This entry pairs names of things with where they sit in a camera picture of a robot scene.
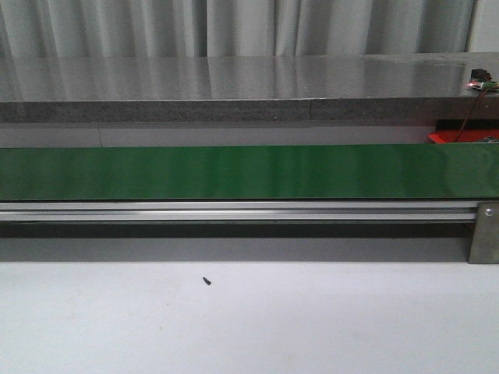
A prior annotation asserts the aluminium conveyor frame rail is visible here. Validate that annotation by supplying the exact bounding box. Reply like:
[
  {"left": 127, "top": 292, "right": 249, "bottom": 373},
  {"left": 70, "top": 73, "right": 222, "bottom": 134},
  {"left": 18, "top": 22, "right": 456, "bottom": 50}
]
[{"left": 1, "top": 200, "right": 479, "bottom": 222}]

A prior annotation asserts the small green circuit board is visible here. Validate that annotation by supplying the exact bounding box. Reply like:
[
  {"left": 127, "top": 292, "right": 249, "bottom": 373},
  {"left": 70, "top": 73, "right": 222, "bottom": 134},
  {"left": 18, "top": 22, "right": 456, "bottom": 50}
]
[{"left": 466, "top": 69, "right": 498, "bottom": 92}]

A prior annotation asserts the thin brown cable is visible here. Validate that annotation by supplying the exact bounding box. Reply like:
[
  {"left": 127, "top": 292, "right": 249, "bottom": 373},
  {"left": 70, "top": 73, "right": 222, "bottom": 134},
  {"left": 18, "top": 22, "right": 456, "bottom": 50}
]
[{"left": 452, "top": 87, "right": 486, "bottom": 144}]

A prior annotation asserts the green conveyor belt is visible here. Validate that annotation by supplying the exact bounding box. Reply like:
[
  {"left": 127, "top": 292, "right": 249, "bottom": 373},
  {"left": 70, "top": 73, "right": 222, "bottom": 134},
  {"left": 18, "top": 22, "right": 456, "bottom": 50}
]
[{"left": 1, "top": 143, "right": 498, "bottom": 201}]

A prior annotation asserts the red plastic bin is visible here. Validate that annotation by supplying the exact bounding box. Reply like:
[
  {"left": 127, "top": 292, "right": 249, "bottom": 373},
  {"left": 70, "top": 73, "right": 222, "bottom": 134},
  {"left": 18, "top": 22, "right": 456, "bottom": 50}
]
[{"left": 428, "top": 119, "right": 498, "bottom": 144}]

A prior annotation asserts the grey pleated curtain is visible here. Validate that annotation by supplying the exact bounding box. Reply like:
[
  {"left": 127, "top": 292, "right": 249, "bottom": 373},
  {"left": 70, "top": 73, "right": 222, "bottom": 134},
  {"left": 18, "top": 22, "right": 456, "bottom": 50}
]
[{"left": 1, "top": 1, "right": 476, "bottom": 58}]

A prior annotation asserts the metal conveyor support bracket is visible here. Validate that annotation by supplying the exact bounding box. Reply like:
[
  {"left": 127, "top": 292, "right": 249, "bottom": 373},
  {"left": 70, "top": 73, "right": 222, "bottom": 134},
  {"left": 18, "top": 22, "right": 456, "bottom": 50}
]
[{"left": 468, "top": 202, "right": 499, "bottom": 264}]

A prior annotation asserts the grey stone shelf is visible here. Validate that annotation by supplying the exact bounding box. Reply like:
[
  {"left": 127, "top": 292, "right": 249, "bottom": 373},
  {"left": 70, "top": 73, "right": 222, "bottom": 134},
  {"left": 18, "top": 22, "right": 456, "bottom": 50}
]
[{"left": 1, "top": 52, "right": 498, "bottom": 123}]

